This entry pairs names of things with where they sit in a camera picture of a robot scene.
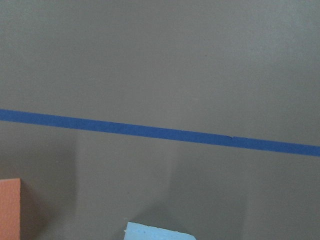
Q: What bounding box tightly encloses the light blue foam block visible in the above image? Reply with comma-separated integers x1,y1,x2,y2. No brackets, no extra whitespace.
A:
124,222,196,240

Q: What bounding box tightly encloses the orange foam block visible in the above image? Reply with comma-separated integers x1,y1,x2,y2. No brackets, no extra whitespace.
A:
0,178,21,240

